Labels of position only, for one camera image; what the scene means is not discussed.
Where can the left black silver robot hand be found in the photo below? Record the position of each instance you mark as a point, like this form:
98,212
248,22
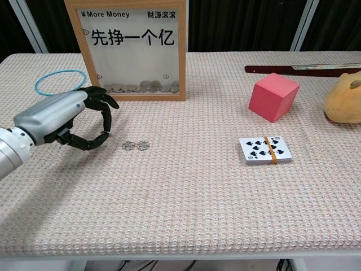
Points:
53,113

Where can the silver coin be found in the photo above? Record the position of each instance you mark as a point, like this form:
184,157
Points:
109,135
129,145
143,145

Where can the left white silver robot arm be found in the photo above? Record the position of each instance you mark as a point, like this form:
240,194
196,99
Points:
11,149

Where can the wooden coin bank frame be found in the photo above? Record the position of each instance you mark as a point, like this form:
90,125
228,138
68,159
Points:
180,56

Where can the black pleated curtain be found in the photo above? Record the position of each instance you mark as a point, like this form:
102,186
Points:
338,25
239,25
56,25
11,28

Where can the beige woven tablecloth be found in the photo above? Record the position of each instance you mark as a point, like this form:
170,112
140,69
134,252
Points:
169,197

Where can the playing card deck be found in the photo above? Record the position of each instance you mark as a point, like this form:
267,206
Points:
253,151

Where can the red foam cube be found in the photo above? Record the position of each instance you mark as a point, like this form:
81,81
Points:
270,98

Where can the dark red folded fan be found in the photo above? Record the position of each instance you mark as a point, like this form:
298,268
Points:
268,69

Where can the orange rubber band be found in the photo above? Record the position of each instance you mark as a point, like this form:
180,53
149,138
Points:
270,151

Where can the yellow plush toy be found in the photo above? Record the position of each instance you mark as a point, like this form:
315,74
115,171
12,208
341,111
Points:
344,104

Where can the white frame post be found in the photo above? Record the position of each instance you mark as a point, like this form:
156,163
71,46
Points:
306,25
32,25

